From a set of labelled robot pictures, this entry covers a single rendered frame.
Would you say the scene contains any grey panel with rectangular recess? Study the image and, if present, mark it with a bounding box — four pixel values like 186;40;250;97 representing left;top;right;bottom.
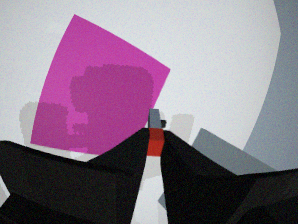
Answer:
192;128;275;175

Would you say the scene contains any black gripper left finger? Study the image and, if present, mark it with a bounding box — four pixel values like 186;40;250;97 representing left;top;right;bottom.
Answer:
0;128;149;224

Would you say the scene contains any magenta square marking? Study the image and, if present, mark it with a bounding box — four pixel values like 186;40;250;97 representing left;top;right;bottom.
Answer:
31;15;170;156

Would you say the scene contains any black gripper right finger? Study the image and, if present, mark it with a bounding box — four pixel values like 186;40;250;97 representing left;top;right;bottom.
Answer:
160;129;298;224

